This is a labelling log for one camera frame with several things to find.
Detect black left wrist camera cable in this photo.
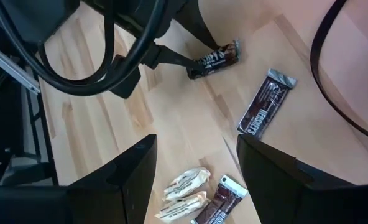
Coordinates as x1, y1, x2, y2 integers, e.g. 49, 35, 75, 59
0, 0, 169, 96

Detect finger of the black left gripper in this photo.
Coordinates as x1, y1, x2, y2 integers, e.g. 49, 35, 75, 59
175, 0, 221, 51
142, 42, 205, 74

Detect white cookies cream candy packet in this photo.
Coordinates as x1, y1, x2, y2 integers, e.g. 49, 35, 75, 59
154, 190, 209, 224
163, 166, 212, 202

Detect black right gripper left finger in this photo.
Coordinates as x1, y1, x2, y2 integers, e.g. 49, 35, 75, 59
68, 134, 159, 224

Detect brown Hershey's chocolate bar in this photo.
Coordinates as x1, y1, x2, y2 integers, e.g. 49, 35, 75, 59
190, 174, 249, 224
236, 68, 298, 140
186, 39, 241, 80

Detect silver aluminium bar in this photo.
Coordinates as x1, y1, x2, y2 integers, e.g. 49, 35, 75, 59
0, 42, 42, 96

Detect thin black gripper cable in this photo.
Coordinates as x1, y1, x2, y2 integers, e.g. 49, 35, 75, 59
38, 0, 116, 85

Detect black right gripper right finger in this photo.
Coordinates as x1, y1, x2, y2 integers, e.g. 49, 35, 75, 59
236, 134, 354, 224

